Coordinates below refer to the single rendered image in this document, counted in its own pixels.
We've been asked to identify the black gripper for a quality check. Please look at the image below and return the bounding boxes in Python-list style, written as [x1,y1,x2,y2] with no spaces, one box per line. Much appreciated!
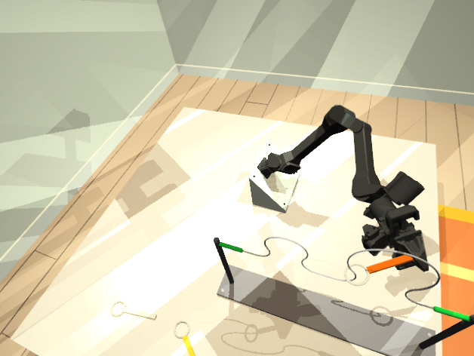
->
[377,204,429,272]

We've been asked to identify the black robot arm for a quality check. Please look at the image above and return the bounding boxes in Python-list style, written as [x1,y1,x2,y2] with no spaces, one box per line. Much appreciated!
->
[257,105,425,250]

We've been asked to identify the orange bar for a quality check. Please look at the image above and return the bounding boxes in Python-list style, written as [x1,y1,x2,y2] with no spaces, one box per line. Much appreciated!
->
[343,255,414,286]

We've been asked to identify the yellow handle with grey ring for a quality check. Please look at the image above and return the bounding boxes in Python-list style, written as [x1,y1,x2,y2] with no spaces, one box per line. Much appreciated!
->
[174,321,195,356]

